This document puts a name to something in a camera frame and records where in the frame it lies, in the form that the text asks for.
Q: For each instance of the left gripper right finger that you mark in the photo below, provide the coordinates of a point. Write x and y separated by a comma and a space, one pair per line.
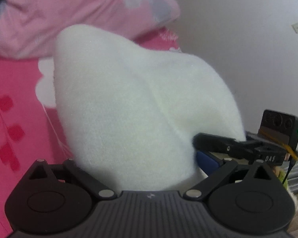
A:
248, 199

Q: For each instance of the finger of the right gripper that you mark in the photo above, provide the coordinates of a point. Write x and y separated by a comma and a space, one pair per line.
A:
213, 143

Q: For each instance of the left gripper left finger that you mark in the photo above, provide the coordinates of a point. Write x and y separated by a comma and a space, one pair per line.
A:
54, 198

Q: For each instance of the cream white fleece sweater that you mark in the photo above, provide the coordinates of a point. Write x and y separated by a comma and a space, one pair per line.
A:
130, 113

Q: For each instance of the right green fuzzy sleeve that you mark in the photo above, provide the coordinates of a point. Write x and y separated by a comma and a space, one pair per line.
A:
281, 175

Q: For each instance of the pink floral bed blanket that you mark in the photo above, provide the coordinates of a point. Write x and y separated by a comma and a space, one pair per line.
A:
29, 124

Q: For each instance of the pink patterned duvet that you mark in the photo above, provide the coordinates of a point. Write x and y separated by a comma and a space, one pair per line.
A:
28, 28

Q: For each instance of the white wall outlet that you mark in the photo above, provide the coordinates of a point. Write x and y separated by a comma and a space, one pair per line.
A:
295, 27

